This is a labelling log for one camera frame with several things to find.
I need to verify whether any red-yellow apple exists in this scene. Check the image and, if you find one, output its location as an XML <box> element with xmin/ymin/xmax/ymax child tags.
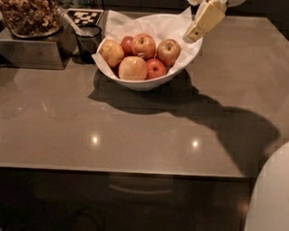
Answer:
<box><xmin>131</xmin><ymin>34</ymin><xmax>156</xmax><ymax>59</ymax></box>
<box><xmin>156</xmin><ymin>39</ymin><xmax>181</xmax><ymax>66</ymax></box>

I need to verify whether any checkered marker card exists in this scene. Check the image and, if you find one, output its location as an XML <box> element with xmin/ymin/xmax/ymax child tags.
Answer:
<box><xmin>67</xmin><ymin>9</ymin><xmax>103</xmax><ymax>26</ymax></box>

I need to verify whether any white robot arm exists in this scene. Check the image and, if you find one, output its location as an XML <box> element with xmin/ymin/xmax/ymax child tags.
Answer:
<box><xmin>183</xmin><ymin>0</ymin><xmax>289</xmax><ymax>231</ymax></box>

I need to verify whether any large yellow apple front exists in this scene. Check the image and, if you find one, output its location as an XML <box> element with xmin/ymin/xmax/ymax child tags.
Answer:
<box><xmin>118</xmin><ymin>56</ymin><xmax>148</xmax><ymax>82</ymax></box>

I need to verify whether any white paper liner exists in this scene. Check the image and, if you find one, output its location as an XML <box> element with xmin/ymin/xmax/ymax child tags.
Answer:
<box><xmin>90</xmin><ymin>1</ymin><xmax>203</xmax><ymax>84</ymax></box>

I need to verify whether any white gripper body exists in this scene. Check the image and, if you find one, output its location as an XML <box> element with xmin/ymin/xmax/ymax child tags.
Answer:
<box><xmin>217</xmin><ymin>0</ymin><xmax>250</xmax><ymax>9</ymax></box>

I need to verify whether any black mesh cup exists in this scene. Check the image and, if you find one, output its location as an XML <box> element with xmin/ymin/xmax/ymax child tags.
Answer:
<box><xmin>75</xmin><ymin>25</ymin><xmax>102</xmax><ymax>64</ymax></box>

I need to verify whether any white ceramic bowl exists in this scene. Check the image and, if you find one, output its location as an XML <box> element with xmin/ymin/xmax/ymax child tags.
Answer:
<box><xmin>94</xmin><ymin>10</ymin><xmax>205</xmax><ymax>95</ymax></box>

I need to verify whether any small red apple back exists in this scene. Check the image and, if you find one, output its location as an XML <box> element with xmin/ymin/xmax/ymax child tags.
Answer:
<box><xmin>121</xmin><ymin>36</ymin><xmax>133</xmax><ymax>56</ymax></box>

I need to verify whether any red apple front right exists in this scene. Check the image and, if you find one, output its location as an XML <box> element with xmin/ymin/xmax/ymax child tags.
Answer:
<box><xmin>146</xmin><ymin>58</ymin><xmax>167</xmax><ymax>80</ymax></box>

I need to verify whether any metal riser box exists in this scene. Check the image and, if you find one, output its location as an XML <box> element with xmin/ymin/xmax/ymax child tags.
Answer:
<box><xmin>0</xmin><ymin>25</ymin><xmax>78</xmax><ymax>70</ymax></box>

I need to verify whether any yellow-red apple far left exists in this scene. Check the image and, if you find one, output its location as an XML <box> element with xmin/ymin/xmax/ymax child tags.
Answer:
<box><xmin>99</xmin><ymin>40</ymin><xmax>124</xmax><ymax>67</ymax></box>

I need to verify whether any white spoon handle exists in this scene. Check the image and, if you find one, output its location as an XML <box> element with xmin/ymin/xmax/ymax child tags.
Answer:
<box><xmin>57</xmin><ymin>7</ymin><xmax>81</xmax><ymax>35</ymax></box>

